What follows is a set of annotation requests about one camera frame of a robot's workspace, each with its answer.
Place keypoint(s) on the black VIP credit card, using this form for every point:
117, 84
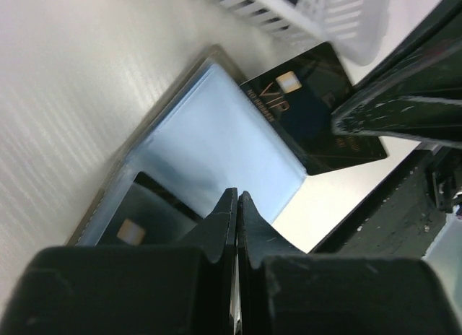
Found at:
148, 215

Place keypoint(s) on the white plastic tray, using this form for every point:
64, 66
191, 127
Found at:
362, 31

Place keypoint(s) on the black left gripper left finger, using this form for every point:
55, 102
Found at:
179, 288

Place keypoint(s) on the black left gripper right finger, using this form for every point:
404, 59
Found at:
286, 291

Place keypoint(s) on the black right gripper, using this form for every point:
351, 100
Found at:
415, 93

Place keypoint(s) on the grey leather card holder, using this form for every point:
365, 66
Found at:
203, 136

